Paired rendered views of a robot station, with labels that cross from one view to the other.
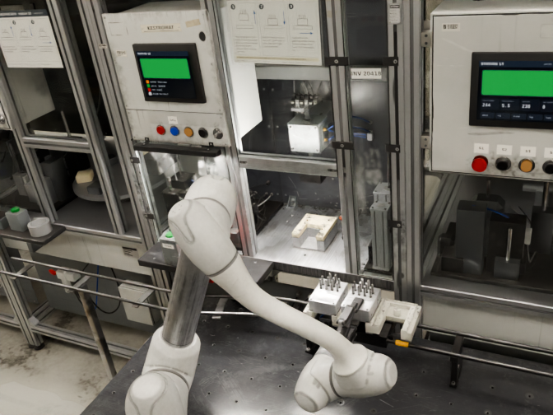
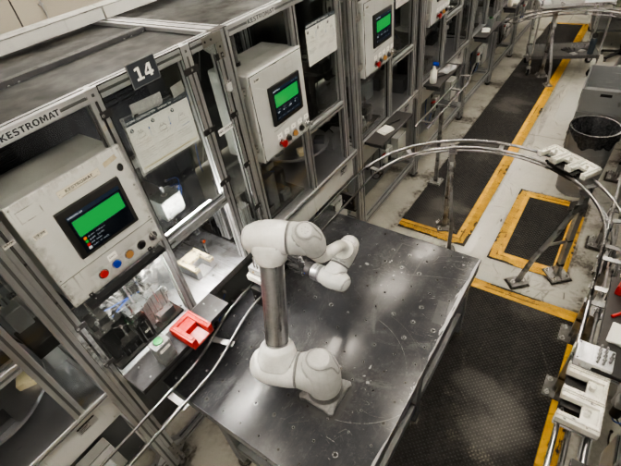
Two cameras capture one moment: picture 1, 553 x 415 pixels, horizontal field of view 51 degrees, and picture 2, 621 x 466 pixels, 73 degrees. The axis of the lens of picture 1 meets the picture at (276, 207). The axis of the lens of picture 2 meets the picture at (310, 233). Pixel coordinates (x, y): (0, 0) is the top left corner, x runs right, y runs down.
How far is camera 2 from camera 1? 1.74 m
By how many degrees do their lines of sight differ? 64
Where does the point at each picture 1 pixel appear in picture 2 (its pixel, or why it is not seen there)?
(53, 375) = not seen: outside the picture
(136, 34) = (53, 204)
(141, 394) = (325, 361)
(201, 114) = (135, 231)
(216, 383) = not seen: hidden behind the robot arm
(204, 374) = not seen: hidden behind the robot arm
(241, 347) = (249, 345)
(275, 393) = (297, 327)
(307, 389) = (345, 277)
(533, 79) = (289, 90)
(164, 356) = (291, 350)
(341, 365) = (348, 251)
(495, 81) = (279, 98)
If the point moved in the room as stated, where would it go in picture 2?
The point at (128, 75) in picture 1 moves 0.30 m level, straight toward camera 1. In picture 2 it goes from (54, 250) to (143, 235)
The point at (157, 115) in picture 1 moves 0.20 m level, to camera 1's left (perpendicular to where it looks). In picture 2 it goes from (96, 263) to (68, 307)
